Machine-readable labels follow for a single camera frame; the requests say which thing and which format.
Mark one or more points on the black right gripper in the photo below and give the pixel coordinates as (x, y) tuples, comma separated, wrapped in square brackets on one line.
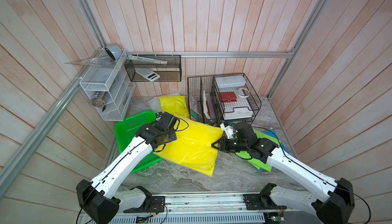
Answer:
[(223, 145)]

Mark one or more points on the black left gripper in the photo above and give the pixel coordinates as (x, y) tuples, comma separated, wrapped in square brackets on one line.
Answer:
[(173, 137)]

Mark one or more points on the neon yellow raincoat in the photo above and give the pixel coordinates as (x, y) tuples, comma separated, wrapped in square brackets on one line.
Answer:
[(175, 105)]

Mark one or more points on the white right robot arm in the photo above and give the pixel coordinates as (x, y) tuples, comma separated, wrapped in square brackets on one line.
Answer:
[(330, 200)]

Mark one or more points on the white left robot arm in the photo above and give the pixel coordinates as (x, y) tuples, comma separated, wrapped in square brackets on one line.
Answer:
[(98, 198)]

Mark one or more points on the white folded raincoat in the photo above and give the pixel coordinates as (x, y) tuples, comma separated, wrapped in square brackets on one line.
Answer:
[(154, 103)]

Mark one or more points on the blue folded raincoat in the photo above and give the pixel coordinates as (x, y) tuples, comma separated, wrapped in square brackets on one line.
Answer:
[(272, 136)]

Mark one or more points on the red wallet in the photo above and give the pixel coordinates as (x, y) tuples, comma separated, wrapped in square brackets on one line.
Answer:
[(227, 97)]

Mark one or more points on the white calculator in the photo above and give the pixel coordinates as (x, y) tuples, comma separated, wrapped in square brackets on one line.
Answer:
[(148, 74)]

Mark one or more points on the white plastic pencil case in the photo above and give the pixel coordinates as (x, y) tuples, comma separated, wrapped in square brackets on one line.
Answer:
[(230, 81)]

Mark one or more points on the clear plastic triangle ruler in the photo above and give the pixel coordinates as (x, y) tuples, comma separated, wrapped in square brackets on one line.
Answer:
[(100, 62)]

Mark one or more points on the grey tape roll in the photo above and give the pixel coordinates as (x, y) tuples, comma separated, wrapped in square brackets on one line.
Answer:
[(113, 51)]

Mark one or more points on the black wire desk organizer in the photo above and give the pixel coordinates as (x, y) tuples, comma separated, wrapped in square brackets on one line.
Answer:
[(214, 99)]

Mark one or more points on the black wire wall basket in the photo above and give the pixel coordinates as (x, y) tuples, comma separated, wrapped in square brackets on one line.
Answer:
[(170, 72)]

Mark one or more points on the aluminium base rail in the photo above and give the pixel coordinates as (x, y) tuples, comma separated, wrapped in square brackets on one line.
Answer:
[(205, 208)]

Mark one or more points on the white wire mesh shelf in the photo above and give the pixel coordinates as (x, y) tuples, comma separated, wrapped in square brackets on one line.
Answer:
[(117, 85)]

